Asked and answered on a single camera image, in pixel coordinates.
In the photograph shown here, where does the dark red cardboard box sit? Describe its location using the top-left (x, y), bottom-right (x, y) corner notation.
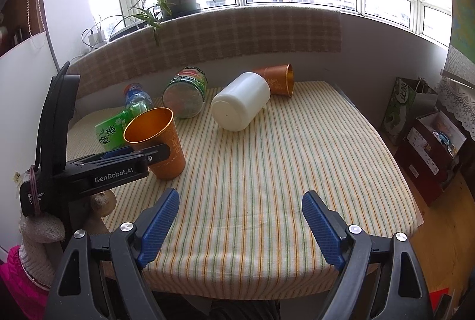
top-left (394, 111), bottom-right (469, 208)

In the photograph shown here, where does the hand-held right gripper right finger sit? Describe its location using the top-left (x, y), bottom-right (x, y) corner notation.
top-left (301, 190), bottom-right (436, 320)

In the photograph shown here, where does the glass jar with green label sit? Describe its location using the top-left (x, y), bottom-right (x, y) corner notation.
top-left (162, 66), bottom-right (209, 119)

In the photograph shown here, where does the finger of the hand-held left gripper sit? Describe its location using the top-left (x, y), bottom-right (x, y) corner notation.
top-left (101, 150), bottom-right (139, 159)
top-left (128, 144), bottom-right (170, 168)

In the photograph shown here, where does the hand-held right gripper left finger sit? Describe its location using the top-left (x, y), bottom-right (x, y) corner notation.
top-left (44, 187), bottom-right (181, 320)

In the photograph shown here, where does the white charger with cable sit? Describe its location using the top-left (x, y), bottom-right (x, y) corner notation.
top-left (80, 17), bottom-right (109, 55)

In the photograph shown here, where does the orange metal cup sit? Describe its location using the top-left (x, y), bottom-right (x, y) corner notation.
top-left (253, 63), bottom-right (295, 98)
top-left (123, 107), bottom-right (186, 180)

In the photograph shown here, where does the green label plastic bottle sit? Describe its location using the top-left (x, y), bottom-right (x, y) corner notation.
top-left (94, 83), bottom-right (154, 154)

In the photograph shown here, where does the white lace cloth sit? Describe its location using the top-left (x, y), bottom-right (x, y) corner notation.
top-left (439, 44), bottom-right (475, 143)

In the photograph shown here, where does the striped tablecloth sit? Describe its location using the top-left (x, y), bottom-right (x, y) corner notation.
top-left (65, 80), bottom-right (420, 296)

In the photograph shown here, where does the pink rubber band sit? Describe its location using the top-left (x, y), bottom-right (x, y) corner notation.
top-left (29, 165), bottom-right (42, 215)

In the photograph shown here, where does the white plastic cup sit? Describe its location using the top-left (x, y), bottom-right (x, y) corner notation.
top-left (211, 72), bottom-right (271, 132)

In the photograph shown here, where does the person's left hand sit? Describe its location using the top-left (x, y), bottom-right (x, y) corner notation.
top-left (20, 214), bottom-right (65, 243)

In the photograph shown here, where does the green paper bag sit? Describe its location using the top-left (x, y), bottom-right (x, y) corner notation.
top-left (381, 77), bottom-right (439, 147)

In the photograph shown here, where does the person's left forearm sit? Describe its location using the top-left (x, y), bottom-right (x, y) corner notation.
top-left (0, 236), bottom-right (62, 320)

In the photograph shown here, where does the wooden chair post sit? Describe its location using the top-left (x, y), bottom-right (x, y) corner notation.
top-left (88, 190), bottom-right (117, 233)

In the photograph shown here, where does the checked beige cloth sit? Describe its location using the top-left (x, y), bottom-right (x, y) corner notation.
top-left (70, 5), bottom-right (343, 111)

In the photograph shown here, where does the green wall poster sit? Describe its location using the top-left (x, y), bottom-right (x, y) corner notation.
top-left (447, 0), bottom-right (475, 65)

